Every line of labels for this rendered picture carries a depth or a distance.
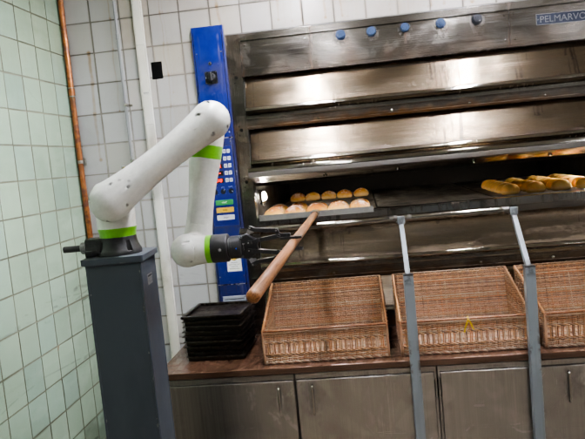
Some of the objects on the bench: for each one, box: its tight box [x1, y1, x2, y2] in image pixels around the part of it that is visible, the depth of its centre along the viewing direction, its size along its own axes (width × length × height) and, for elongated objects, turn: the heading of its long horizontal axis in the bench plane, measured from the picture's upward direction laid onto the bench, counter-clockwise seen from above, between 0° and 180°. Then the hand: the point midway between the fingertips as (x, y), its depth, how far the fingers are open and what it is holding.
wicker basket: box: [260, 274, 391, 365], centre depth 302 cm, size 49×56×28 cm
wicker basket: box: [391, 266, 528, 356], centre depth 295 cm, size 49×56×28 cm
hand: (292, 242), depth 209 cm, fingers closed on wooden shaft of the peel, 3 cm apart
